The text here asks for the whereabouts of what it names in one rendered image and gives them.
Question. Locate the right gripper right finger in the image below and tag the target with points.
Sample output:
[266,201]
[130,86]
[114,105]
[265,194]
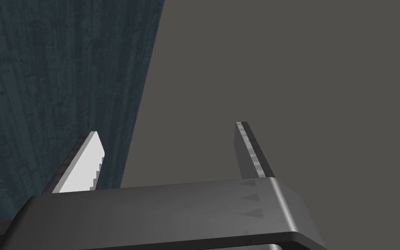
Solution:
[250,156]

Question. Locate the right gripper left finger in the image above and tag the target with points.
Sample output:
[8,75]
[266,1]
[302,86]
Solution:
[80,170]

